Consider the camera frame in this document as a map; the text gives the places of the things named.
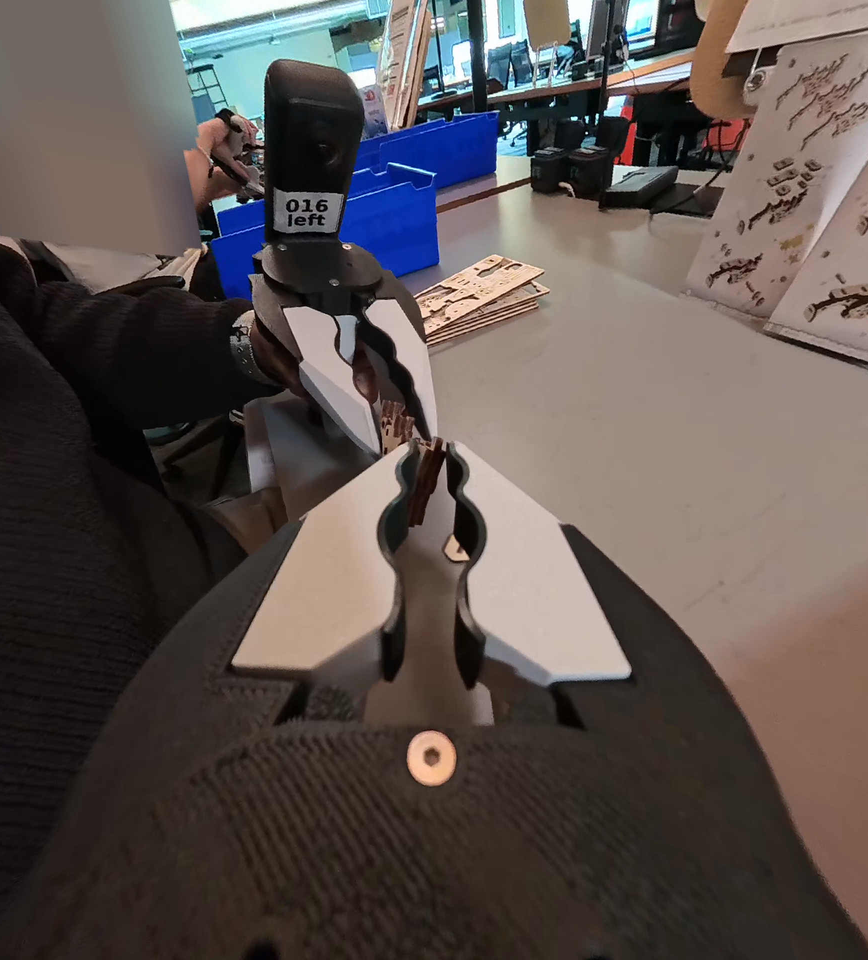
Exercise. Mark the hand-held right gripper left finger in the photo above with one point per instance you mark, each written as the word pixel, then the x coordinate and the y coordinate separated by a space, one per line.
pixel 314 592

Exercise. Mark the white instruction booklet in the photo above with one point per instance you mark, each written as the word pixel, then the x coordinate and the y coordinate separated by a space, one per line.
pixel 801 225

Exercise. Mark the hexagonal wooden puzzle piece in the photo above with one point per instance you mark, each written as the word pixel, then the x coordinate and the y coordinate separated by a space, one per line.
pixel 453 551

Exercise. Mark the person's left hand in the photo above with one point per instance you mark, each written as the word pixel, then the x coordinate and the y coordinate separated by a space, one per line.
pixel 276 360

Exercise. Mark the black office chair base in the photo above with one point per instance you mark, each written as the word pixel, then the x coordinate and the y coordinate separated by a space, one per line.
pixel 194 457

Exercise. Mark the blue plastic bin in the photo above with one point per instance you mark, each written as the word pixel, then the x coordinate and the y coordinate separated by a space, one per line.
pixel 389 225
pixel 441 150

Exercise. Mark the silver mesh wristband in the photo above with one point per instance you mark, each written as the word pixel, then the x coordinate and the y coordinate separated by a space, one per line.
pixel 241 352

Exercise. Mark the black binder clip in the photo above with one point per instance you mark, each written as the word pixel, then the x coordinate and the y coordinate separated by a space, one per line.
pixel 750 71

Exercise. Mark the white paper sheet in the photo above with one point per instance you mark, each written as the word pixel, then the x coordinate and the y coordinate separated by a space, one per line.
pixel 824 19

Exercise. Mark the person's left forearm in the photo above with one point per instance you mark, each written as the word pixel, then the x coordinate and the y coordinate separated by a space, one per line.
pixel 164 337

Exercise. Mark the another person's forearm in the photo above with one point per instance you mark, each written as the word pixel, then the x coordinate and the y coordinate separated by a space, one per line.
pixel 198 187

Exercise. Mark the black step ladder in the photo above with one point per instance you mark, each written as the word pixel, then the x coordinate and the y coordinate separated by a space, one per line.
pixel 207 86

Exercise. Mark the black pole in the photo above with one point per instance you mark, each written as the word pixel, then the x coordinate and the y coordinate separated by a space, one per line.
pixel 477 52

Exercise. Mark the black office chair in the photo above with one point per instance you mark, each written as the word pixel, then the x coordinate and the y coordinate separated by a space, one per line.
pixel 500 66
pixel 522 61

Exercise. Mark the leaning wooden boards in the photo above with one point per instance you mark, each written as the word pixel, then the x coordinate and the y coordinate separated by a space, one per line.
pixel 404 60

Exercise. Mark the grey desk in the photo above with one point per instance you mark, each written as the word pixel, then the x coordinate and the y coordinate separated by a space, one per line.
pixel 666 487

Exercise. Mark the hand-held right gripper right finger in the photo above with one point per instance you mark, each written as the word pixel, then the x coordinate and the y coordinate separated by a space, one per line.
pixel 546 600

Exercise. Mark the beige board on stand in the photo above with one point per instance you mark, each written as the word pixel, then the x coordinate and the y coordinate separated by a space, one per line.
pixel 546 22

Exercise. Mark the stack of wooden puzzle sheets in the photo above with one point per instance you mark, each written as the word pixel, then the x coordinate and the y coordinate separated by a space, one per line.
pixel 479 296

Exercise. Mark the long background desk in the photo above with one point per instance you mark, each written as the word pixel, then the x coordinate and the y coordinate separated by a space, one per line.
pixel 629 75

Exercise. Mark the person's black sweater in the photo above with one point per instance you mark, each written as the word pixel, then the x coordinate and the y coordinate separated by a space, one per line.
pixel 44 600

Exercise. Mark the computer monitor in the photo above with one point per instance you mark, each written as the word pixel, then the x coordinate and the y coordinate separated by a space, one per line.
pixel 605 26

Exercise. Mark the black battery charger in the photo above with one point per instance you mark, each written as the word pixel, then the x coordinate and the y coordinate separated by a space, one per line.
pixel 550 169
pixel 591 171

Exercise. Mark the brown wooden puzzle assembly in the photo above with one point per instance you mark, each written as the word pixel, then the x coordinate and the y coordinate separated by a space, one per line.
pixel 426 480

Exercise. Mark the black flat box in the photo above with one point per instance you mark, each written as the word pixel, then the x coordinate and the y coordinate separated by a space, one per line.
pixel 644 184

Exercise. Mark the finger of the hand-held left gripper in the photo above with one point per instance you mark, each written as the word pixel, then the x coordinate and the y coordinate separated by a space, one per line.
pixel 411 352
pixel 325 360

